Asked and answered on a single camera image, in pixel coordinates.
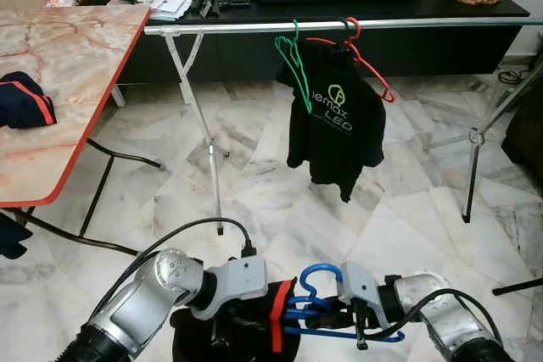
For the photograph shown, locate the silver clothes rack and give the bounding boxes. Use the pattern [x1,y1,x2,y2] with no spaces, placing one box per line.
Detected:
[143,16,543,236]

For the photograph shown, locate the black TV cabinet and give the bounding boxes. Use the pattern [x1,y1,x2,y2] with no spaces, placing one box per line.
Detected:
[115,0,531,86]

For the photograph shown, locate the black metal bar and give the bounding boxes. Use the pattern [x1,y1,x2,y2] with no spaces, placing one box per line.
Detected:
[492,277,543,297]

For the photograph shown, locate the black t-shirt with logo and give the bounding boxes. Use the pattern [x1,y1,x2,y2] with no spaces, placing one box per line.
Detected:
[286,38,387,203]

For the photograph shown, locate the blue plastic hanger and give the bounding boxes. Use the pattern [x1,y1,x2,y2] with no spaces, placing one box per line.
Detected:
[284,262,406,343]

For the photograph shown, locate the red plastic hanger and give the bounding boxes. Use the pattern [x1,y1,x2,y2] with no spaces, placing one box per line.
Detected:
[305,16,396,104]

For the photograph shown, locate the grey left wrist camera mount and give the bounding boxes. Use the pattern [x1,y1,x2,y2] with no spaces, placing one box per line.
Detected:
[191,255,269,321]

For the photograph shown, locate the navy shirt with orange stripe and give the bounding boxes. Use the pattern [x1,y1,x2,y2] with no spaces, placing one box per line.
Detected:
[0,71,58,259]

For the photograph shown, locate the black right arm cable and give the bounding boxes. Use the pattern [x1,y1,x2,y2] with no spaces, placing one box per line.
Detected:
[361,288,506,350]

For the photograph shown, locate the black jacket with red trim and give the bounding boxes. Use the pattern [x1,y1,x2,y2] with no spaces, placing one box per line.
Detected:
[170,280,295,362]

